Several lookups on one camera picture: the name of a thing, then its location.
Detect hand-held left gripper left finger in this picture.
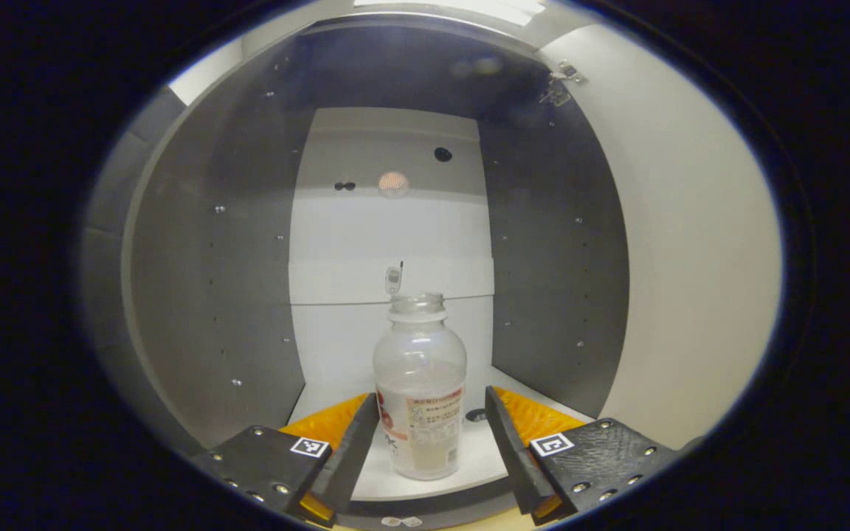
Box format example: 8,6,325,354
190,391,381,528

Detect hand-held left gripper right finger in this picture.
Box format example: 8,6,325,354
484,385,683,527

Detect clear plastic bottle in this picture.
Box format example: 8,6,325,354
373,292,469,482

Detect dark grey cabinet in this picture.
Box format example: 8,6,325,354
121,18,630,531

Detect white cabinet shelf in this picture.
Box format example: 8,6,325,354
288,364,597,503

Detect metal door hinge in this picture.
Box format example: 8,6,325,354
539,61,588,108

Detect ceiling light panel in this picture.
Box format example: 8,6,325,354
353,0,548,27

